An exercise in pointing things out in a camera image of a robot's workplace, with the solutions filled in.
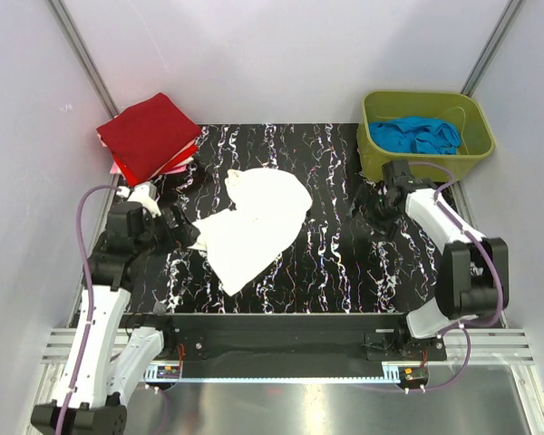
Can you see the grey slotted cable duct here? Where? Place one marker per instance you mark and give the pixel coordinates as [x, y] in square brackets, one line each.
[367, 372]

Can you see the right aluminium frame post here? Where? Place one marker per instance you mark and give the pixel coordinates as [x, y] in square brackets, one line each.
[498, 34]

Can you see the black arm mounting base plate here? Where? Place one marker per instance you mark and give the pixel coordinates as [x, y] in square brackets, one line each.
[377, 337]

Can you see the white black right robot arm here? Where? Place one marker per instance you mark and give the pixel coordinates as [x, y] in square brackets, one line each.
[471, 287]

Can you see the white t-shirt with robot print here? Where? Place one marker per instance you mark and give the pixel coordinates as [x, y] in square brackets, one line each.
[270, 210]

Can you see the left aluminium frame post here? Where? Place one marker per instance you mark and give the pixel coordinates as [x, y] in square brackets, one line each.
[73, 37]

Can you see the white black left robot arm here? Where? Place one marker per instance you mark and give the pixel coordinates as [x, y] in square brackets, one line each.
[97, 383]

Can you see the folded pink t-shirt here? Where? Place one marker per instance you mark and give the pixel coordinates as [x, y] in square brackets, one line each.
[115, 170]

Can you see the olive green plastic bin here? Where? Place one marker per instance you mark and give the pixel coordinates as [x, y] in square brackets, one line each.
[477, 142]

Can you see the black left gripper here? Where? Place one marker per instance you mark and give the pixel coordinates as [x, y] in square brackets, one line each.
[176, 227]

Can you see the crumpled blue t-shirt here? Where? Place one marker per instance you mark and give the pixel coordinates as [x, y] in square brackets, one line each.
[416, 135]

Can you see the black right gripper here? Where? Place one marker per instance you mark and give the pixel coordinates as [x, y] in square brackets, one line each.
[372, 207]

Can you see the aluminium frame post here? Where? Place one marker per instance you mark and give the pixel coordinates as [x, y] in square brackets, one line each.
[498, 34]
[73, 37]

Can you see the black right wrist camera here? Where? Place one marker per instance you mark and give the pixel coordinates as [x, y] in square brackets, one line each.
[400, 181]

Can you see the folded dark red t-shirt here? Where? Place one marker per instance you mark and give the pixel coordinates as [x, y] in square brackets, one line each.
[147, 135]

